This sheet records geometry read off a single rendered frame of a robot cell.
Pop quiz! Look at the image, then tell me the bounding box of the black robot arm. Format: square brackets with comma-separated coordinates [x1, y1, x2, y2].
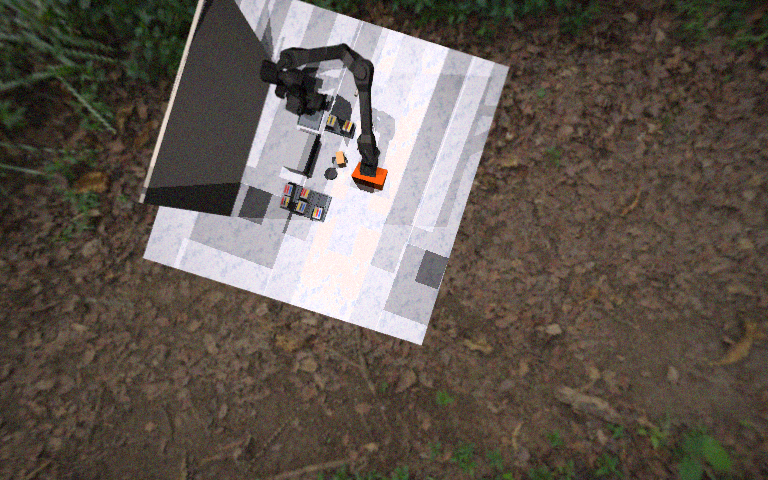
[259, 43, 381, 178]

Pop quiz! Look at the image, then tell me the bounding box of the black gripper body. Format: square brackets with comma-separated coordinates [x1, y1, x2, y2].
[275, 82, 325, 112]

